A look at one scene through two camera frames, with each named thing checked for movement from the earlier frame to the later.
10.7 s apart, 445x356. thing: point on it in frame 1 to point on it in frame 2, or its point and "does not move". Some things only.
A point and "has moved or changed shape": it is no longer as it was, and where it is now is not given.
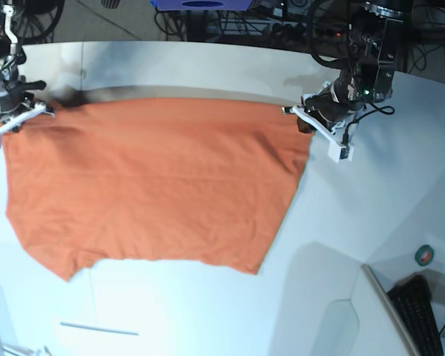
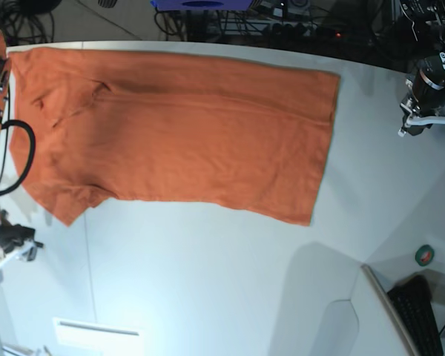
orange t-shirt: (104, 179) has moved or changed shape
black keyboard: (411, 298) does not move
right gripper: (334, 113) to (422, 108)
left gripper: (7, 104) to (8, 242)
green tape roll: (424, 255) does not move
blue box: (202, 5) does not move
